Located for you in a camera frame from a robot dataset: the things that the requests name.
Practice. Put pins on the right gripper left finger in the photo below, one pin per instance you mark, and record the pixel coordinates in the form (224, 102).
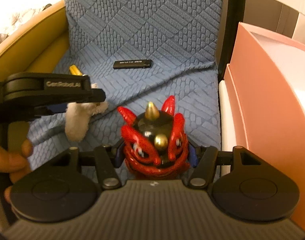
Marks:
(105, 158)

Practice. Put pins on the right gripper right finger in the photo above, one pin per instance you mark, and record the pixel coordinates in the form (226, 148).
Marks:
(205, 161)

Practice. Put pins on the yellow handle screwdriver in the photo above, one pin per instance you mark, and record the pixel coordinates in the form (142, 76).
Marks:
(75, 71)

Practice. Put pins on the white fluffy hair claw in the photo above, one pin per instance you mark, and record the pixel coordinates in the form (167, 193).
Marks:
(78, 116)

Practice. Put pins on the red black dragon figurine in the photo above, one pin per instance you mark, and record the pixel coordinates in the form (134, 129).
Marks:
(155, 142)

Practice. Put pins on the black USB stick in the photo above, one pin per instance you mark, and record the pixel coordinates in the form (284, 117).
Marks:
(132, 64)

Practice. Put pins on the person's left hand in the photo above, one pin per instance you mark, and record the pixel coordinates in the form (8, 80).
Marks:
(16, 164)

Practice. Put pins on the white box lid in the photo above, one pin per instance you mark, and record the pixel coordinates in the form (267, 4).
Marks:
(228, 137)

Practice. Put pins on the tan leather sofa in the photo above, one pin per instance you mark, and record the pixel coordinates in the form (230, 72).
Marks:
(38, 45)

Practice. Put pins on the crumpled grey cloth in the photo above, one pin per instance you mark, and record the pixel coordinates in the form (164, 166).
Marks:
(11, 24)

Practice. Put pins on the pink cardboard box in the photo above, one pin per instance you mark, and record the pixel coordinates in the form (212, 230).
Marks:
(265, 80)

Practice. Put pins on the blue textured seat cover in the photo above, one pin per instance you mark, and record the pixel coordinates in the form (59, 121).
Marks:
(180, 38)

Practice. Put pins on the black sofa side frame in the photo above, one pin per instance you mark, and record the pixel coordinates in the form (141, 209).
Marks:
(234, 15)

